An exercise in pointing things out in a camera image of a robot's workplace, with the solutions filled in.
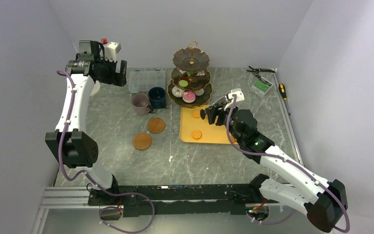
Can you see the wooden coaster far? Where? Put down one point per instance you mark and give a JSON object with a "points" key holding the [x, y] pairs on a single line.
{"points": [[156, 125]]}

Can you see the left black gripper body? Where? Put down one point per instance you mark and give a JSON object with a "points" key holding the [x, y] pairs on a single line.
{"points": [[112, 77]]}

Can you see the orange round cookie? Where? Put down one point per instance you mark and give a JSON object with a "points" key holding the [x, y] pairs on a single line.
{"points": [[196, 134]]}

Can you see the white chocolate drizzle donut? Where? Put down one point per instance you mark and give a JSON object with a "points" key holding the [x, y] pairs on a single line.
{"points": [[177, 92]]}

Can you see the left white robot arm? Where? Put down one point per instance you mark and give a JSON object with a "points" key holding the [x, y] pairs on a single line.
{"points": [[75, 151]]}

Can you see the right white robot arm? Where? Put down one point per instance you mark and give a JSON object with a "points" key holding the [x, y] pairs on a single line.
{"points": [[323, 202]]}

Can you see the white tape roll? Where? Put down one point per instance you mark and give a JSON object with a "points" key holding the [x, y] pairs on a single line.
{"points": [[96, 88]]}

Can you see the pink frosted donut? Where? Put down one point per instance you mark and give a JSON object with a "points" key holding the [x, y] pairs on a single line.
{"points": [[189, 97]]}

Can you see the dark blue mug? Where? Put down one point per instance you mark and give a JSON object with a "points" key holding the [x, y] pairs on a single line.
{"points": [[157, 96]]}

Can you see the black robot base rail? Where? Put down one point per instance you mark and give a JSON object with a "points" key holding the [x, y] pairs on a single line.
{"points": [[134, 201]]}

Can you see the wooden coaster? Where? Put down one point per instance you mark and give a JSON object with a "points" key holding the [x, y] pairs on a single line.
{"points": [[142, 141], [156, 125]]}

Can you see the green white device box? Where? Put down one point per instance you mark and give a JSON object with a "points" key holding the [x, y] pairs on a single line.
{"points": [[262, 86]]}

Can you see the orange macaron top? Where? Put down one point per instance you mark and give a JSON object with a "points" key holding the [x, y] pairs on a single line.
{"points": [[196, 114]]}

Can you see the yellow serving tray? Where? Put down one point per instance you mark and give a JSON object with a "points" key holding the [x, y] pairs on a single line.
{"points": [[211, 134]]}

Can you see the mauve mug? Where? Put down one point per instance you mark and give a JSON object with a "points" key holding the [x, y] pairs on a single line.
{"points": [[141, 104]]}

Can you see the yellow black screwdriver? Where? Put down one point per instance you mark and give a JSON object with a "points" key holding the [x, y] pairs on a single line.
{"points": [[282, 91]]}

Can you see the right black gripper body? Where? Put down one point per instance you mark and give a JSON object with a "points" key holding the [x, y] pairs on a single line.
{"points": [[219, 110]]}

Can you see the clear plastic box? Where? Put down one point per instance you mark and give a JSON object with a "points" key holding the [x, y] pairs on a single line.
{"points": [[143, 81]]}

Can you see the black pliers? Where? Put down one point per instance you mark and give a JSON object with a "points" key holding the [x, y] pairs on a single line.
{"points": [[257, 71]]}

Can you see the three-tier black dessert stand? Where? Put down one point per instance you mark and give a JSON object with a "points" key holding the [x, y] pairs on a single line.
{"points": [[191, 64]]}

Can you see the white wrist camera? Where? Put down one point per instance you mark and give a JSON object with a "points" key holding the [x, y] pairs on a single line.
{"points": [[111, 49], [235, 95]]}

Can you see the green macaron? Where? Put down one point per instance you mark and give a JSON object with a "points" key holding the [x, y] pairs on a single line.
{"points": [[183, 83]]}

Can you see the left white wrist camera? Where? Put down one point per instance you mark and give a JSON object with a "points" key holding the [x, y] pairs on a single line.
{"points": [[111, 49]]}

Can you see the wooden coaster near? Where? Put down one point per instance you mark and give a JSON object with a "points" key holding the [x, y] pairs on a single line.
{"points": [[142, 141]]}

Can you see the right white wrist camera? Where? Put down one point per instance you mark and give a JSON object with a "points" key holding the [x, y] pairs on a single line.
{"points": [[235, 95]]}

